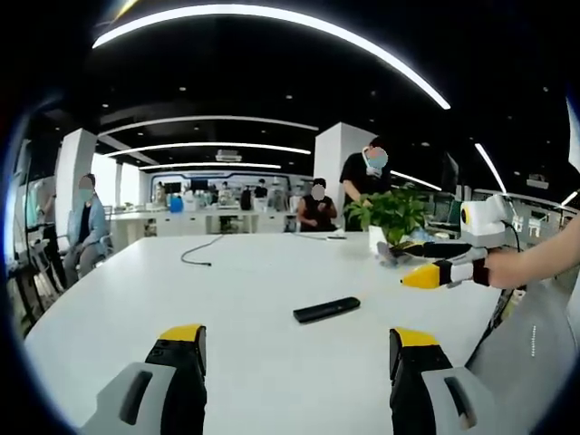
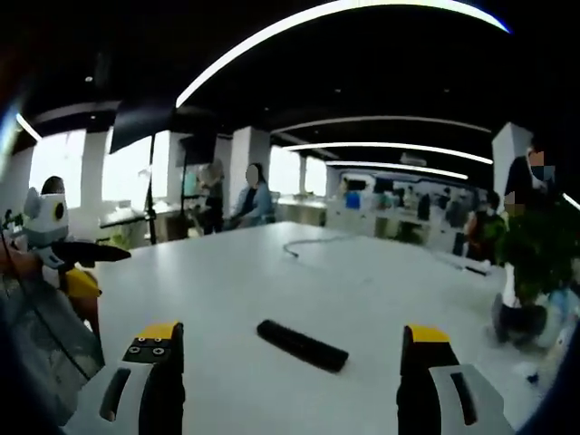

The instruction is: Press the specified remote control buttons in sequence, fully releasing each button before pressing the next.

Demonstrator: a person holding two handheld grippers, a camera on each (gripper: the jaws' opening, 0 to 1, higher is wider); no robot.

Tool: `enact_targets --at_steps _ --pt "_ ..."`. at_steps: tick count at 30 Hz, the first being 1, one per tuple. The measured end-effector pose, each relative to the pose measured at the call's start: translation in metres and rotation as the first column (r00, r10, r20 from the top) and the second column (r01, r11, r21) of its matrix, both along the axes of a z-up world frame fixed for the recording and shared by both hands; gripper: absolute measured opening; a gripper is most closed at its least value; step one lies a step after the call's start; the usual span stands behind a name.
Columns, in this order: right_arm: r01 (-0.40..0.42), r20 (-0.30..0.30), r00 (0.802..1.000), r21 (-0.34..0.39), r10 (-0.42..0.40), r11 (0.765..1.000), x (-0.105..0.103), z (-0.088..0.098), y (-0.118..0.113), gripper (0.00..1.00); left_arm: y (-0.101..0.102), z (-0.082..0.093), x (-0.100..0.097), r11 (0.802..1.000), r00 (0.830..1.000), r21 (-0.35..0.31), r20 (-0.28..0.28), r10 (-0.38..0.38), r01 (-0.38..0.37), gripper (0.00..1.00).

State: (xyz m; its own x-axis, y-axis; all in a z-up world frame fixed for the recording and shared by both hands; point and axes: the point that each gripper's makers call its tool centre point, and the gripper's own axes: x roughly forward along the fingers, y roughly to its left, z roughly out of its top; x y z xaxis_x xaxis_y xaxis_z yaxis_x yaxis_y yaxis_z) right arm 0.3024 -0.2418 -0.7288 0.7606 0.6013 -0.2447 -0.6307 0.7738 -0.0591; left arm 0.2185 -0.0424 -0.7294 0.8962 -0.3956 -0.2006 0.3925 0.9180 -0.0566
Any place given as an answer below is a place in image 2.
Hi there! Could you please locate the small white blue wrapper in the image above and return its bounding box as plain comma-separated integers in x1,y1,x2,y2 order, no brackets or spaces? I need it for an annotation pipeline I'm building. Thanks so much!
520,362,545,384

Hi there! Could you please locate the grey mesh office chair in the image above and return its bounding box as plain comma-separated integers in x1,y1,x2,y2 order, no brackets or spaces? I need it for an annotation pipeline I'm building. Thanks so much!
0,271,108,427

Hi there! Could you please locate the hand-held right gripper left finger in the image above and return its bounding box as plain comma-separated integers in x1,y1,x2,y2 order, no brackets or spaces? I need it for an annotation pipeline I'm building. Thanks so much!
58,321,186,435

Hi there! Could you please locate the black light stand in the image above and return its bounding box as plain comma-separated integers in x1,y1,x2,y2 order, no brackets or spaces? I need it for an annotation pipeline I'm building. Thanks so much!
143,133,159,246

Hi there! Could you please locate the black panel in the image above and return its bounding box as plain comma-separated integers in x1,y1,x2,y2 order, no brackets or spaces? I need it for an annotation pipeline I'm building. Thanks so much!
108,101,178,155

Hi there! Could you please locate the dark grey curved object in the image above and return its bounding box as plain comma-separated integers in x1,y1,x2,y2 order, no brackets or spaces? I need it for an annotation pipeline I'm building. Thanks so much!
491,292,552,345

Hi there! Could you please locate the green potted plant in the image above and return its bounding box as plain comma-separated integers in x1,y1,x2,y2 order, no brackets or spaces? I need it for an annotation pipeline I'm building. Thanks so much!
496,198,580,312

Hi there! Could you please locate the long curved ceiling light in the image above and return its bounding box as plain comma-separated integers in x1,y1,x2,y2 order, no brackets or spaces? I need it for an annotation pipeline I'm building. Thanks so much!
175,0,512,109

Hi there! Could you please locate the light blue plastic bag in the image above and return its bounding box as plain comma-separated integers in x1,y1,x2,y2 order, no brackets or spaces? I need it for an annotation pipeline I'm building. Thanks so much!
546,287,579,318

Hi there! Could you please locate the black remote control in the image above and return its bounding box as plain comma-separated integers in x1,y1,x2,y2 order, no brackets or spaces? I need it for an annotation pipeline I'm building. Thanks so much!
256,319,350,374

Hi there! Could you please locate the black monitor on stand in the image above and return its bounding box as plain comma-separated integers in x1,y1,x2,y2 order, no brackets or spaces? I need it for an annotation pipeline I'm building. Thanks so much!
180,133,218,167

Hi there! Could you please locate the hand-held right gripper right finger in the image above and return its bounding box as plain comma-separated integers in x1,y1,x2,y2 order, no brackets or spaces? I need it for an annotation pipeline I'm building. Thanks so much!
396,324,516,435

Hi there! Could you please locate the grey cable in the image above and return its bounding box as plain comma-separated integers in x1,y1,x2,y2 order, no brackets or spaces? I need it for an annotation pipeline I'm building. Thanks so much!
283,234,363,261

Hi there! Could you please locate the ceiling light strip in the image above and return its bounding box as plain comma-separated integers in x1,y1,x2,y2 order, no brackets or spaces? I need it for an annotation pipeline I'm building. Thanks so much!
283,141,494,165
325,159,469,181

